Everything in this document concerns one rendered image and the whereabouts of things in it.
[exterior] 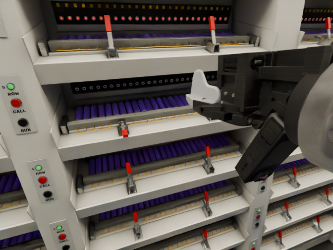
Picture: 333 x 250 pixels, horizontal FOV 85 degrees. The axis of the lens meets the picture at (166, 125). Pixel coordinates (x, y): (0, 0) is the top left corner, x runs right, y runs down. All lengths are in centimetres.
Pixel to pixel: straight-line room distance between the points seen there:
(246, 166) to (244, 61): 13
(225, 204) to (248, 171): 58
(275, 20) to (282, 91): 46
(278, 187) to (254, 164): 74
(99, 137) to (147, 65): 22
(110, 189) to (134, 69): 36
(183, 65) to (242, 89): 30
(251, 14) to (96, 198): 74
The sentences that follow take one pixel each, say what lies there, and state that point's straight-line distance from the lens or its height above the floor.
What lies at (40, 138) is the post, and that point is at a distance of 51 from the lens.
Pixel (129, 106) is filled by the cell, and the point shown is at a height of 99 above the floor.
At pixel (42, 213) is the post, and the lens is 62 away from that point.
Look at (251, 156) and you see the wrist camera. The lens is 24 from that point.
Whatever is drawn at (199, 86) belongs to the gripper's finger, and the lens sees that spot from 29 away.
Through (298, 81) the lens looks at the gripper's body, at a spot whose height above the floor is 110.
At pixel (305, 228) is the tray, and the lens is 141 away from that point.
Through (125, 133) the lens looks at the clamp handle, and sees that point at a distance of 43.
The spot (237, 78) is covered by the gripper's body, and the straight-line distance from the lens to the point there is 22.
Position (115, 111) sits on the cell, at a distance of 56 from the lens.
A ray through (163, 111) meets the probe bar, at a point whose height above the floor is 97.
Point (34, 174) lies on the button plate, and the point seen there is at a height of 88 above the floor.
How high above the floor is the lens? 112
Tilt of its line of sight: 20 degrees down
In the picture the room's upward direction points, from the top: 3 degrees counter-clockwise
